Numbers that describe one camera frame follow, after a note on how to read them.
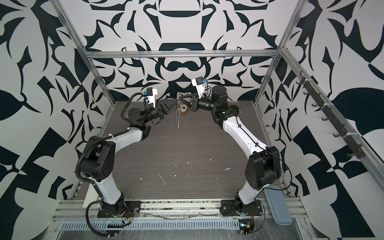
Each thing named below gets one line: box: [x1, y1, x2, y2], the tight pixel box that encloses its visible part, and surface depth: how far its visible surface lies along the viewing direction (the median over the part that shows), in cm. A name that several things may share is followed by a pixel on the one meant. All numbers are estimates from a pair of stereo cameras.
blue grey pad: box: [266, 184, 293, 226], surface depth 74 cm
